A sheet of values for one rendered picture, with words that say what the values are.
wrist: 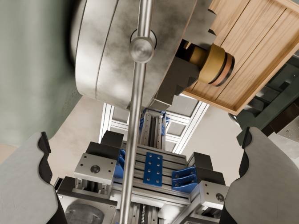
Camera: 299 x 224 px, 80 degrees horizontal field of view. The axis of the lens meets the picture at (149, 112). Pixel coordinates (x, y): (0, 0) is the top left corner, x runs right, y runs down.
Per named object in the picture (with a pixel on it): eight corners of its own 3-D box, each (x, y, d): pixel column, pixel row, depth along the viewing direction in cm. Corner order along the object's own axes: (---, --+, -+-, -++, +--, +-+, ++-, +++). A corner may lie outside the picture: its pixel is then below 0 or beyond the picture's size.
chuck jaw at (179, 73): (144, 58, 39) (127, 106, 34) (151, 42, 34) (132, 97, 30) (190, 77, 40) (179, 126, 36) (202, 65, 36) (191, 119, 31)
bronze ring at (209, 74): (177, 83, 38) (215, 98, 39) (201, 41, 32) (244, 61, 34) (176, 65, 45) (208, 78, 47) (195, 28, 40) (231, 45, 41)
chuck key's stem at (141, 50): (137, 30, 25) (129, 34, 15) (152, 33, 25) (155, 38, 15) (135, 47, 26) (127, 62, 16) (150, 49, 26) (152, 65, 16)
